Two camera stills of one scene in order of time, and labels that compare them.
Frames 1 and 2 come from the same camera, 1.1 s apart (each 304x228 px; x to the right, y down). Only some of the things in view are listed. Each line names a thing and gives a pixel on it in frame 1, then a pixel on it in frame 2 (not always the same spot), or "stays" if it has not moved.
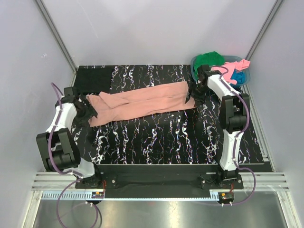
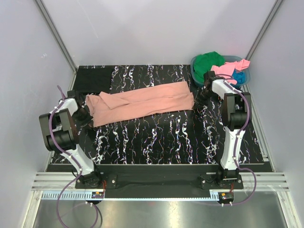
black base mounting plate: (159, 181) stays
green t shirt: (210, 59) stays
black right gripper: (200, 99) to (200, 102)
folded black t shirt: (92, 80) stays
